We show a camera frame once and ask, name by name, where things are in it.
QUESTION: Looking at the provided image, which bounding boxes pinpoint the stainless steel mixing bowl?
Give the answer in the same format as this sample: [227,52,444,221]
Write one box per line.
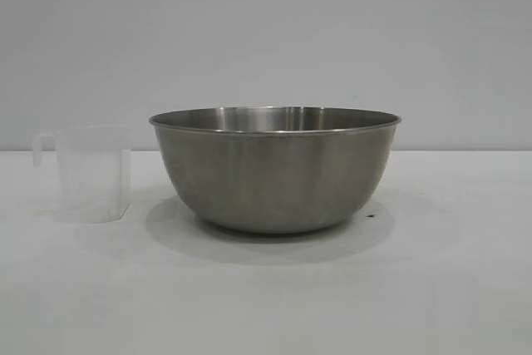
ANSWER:
[147,105,403,234]

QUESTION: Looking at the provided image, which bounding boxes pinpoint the clear plastic measuring cup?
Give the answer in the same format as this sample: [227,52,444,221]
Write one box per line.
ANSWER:
[32,125,134,223]

